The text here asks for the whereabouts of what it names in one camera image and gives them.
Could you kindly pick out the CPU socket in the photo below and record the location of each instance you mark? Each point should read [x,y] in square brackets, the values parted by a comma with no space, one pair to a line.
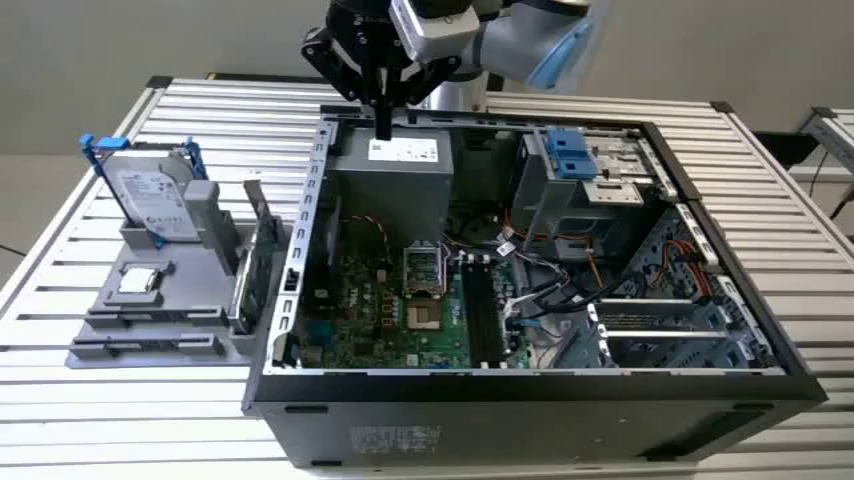
[426,314]

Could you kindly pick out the green motherboard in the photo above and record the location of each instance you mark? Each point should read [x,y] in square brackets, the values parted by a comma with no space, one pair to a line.
[361,320]

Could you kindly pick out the hard disk in blue carrier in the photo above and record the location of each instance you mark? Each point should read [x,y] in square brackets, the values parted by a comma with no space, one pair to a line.
[150,195]

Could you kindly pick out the grey parts rack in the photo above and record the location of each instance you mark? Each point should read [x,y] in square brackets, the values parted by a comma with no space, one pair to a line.
[194,280]

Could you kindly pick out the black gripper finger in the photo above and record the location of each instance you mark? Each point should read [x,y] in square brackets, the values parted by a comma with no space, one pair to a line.
[421,82]
[334,70]

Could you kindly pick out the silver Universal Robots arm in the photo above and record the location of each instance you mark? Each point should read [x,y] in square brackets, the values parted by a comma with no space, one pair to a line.
[507,45]

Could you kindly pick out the green graphics card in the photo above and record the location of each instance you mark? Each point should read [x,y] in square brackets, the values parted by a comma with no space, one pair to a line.
[257,280]

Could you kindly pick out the blue plastic drive latch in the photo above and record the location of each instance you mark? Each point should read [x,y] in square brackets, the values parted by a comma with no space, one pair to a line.
[568,155]

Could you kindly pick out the black rectangular object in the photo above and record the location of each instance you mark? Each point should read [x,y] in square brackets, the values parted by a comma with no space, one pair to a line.
[784,147]

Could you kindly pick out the silver CPU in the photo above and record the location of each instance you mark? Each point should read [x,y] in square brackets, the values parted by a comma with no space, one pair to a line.
[139,280]

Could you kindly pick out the aluminium frame table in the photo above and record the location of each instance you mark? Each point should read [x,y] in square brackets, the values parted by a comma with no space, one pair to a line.
[830,125]

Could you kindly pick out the black table corner cap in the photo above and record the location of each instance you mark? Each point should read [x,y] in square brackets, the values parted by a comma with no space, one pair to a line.
[721,106]
[159,82]

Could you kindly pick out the black RAM slot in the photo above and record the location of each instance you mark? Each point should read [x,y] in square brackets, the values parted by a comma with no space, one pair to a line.
[471,312]
[487,312]
[497,312]
[479,312]

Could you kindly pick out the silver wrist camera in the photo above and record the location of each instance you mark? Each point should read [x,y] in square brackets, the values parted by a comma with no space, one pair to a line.
[441,25]

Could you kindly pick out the black PC case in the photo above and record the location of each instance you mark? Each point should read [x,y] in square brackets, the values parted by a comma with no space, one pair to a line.
[467,425]

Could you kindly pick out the thin metal locking lever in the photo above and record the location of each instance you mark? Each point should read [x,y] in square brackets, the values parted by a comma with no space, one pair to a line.
[445,270]

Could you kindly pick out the grey power supply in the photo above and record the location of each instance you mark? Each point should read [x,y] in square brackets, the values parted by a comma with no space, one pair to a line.
[387,195]

